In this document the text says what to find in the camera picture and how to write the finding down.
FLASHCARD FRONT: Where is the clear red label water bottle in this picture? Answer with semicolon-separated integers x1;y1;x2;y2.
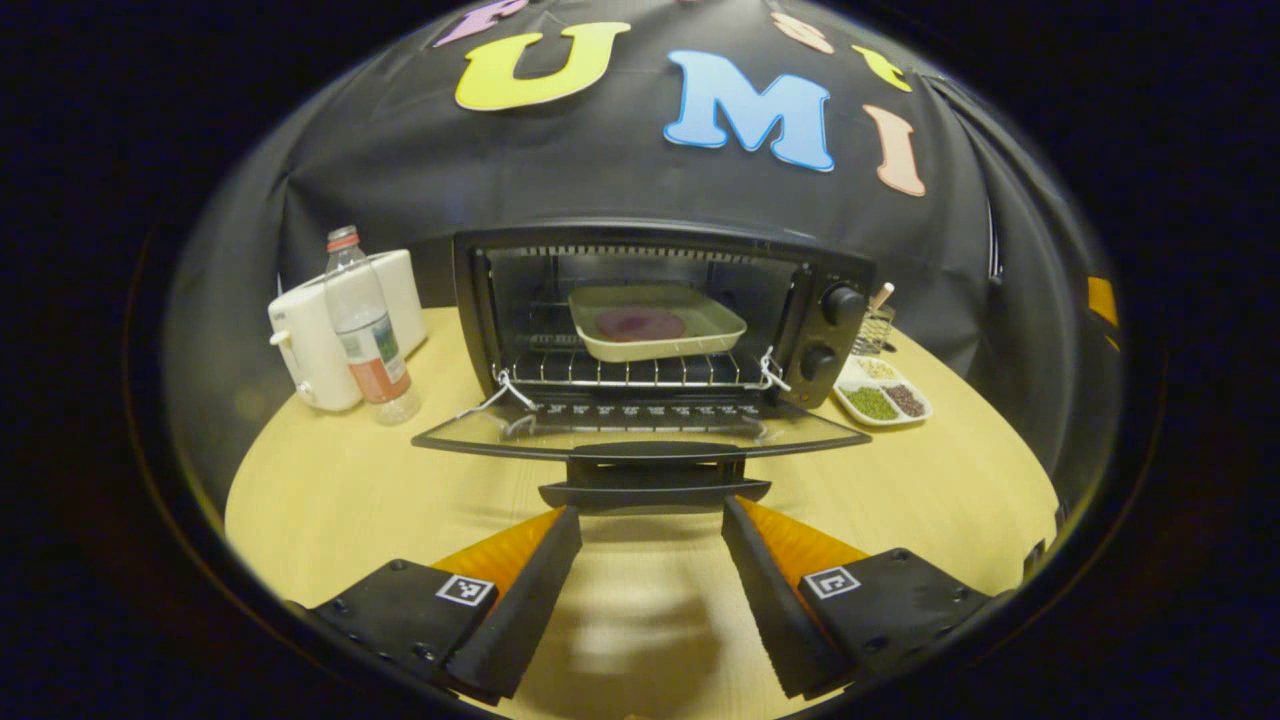
324;225;423;427

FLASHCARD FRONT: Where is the wire mesh holder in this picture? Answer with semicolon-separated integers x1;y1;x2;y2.
851;300;897;359

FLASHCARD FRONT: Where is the black backdrop cloth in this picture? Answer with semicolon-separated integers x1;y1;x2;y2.
165;0;1126;506

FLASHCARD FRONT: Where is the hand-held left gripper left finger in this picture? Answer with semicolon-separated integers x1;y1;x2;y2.
310;503;584;701

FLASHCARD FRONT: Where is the cream baking tray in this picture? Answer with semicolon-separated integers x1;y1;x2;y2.
567;283;749;364

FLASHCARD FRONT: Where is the white toaster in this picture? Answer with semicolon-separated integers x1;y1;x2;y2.
267;249;429;413

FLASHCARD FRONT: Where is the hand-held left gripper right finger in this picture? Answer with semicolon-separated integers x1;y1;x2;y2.
720;494;1003;702

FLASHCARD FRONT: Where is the white divided snack dish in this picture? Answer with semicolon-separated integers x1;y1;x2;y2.
832;356;935;429

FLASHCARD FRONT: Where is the black electric oven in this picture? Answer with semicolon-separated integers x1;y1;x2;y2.
411;221;878;512

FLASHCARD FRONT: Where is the round purple food slice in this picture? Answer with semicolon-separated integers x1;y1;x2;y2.
594;305;689;344

